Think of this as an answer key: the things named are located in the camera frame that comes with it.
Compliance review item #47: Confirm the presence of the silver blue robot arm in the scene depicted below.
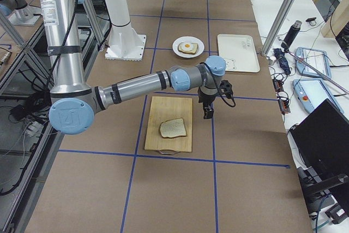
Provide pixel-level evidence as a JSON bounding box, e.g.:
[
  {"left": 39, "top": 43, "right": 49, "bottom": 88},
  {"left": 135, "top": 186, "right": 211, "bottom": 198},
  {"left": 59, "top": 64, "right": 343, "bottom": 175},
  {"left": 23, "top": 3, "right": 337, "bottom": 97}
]
[
  {"left": 40, "top": 0, "right": 232, "bottom": 134},
  {"left": 1, "top": 0, "right": 41, "bottom": 26}
]

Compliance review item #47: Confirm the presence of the fried egg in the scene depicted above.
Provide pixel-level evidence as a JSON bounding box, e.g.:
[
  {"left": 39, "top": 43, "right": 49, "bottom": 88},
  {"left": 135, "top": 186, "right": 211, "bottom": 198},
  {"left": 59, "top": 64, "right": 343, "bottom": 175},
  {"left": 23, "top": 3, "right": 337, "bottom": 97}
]
[{"left": 178, "top": 42, "right": 194, "bottom": 52}]

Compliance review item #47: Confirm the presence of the near blue teach pendant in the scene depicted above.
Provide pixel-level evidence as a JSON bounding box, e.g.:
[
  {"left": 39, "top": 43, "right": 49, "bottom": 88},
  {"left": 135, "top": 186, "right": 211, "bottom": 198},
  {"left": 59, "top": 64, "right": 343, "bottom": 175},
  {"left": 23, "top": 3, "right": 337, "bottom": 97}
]
[{"left": 292, "top": 78, "right": 344, "bottom": 113}]

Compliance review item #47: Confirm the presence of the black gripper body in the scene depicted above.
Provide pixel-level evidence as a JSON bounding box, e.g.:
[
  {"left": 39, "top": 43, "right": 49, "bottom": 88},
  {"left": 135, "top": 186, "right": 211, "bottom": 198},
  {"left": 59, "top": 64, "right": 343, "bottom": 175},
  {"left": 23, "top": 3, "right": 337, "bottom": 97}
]
[{"left": 198, "top": 86, "right": 216, "bottom": 107}]

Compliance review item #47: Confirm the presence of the small metal cup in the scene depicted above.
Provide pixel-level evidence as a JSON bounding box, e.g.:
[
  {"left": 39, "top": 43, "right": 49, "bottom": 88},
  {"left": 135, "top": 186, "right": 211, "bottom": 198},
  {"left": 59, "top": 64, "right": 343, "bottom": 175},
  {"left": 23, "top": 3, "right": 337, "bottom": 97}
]
[{"left": 267, "top": 56, "right": 276, "bottom": 66}]

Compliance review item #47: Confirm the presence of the folded dark blue umbrella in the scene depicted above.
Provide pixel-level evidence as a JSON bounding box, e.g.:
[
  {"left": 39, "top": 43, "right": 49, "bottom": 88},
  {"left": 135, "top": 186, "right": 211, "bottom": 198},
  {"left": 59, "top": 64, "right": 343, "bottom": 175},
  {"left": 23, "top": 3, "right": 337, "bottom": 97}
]
[{"left": 273, "top": 48, "right": 291, "bottom": 75}]

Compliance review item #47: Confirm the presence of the cream bear tray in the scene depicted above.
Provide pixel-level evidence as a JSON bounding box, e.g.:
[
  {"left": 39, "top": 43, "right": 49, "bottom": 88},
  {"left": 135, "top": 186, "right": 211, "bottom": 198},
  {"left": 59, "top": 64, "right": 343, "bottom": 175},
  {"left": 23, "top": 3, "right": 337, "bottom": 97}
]
[{"left": 217, "top": 34, "right": 260, "bottom": 73}]

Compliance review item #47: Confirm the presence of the black water bottle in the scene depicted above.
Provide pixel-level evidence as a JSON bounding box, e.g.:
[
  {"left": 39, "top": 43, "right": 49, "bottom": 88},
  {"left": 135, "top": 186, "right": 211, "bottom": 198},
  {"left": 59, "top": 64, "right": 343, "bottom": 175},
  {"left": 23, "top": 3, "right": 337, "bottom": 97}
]
[{"left": 281, "top": 20, "right": 302, "bottom": 49}]

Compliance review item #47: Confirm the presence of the black laptop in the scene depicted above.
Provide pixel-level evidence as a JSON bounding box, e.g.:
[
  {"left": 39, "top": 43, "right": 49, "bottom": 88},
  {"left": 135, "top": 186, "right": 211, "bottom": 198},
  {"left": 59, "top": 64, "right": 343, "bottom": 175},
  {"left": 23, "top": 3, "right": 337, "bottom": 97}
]
[{"left": 290, "top": 99, "right": 348, "bottom": 185}]

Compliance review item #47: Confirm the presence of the bread slice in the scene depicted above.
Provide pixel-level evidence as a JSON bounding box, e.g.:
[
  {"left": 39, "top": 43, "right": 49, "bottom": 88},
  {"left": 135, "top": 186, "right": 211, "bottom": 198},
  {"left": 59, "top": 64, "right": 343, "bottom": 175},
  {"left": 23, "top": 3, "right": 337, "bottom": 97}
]
[
  {"left": 177, "top": 42, "right": 198, "bottom": 55},
  {"left": 159, "top": 118, "right": 187, "bottom": 139}
]

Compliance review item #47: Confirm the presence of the aluminium frame post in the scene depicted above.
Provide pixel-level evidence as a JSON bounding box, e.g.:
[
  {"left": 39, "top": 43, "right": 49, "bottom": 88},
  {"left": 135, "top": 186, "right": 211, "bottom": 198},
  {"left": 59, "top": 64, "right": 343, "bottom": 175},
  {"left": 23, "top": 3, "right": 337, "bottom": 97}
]
[{"left": 261, "top": 0, "right": 294, "bottom": 56}]

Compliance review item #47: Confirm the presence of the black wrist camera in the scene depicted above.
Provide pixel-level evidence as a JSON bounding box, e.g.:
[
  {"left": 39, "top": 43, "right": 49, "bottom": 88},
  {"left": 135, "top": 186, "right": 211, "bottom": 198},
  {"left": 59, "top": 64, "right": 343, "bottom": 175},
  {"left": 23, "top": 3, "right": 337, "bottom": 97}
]
[{"left": 220, "top": 80, "right": 233, "bottom": 100}]

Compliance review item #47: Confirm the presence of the white round plate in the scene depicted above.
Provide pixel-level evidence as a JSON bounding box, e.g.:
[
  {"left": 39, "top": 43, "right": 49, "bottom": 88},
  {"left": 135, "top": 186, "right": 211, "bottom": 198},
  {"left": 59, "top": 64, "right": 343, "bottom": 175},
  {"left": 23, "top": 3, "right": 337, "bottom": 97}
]
[{"left": 172, "top": 36, "right": 204, "bottom": 58}]

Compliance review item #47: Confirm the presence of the blue teach pendant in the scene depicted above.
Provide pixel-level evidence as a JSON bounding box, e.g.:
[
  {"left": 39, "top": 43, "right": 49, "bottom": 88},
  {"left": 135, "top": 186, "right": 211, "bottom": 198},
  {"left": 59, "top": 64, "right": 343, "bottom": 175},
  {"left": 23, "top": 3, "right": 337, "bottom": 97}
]
[
  {"left": 292, "top": 78, "right": 344, "bottom": 113},
  {"left": 296, "top": 47, "right": 332, "bottom": 78}
]

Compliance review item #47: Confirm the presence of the far blue teach pendant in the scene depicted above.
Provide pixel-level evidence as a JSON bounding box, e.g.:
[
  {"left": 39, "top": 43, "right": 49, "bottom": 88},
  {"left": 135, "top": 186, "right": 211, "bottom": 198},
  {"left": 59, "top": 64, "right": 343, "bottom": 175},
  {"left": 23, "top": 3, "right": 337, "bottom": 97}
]
[{"left": 296, "top": 47, "right": 332, "bottom": 78}]

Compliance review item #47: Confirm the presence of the white camera pedestal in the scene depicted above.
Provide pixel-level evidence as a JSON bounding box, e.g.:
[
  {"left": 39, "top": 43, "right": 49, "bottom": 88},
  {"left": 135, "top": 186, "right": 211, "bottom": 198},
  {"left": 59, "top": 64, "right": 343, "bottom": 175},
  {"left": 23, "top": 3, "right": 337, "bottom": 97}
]
[{"left": 105, "top": 0, "right": 147, "bottom": 61}]

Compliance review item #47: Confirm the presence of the wooden cutting board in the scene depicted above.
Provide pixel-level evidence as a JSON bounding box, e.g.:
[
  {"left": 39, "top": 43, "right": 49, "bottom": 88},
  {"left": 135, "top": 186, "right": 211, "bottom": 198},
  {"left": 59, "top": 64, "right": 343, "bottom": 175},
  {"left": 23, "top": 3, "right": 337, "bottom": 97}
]
[{"left": 145, "top": 96, "right": 192, "bottom": 152}]

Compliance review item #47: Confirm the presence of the bread slice under egg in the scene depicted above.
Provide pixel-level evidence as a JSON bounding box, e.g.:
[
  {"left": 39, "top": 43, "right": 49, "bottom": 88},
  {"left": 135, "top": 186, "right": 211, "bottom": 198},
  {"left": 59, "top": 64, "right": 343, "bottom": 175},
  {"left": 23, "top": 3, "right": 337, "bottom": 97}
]
[{"left": 177, "top": 42, "right": 198, "bottom": 55}]

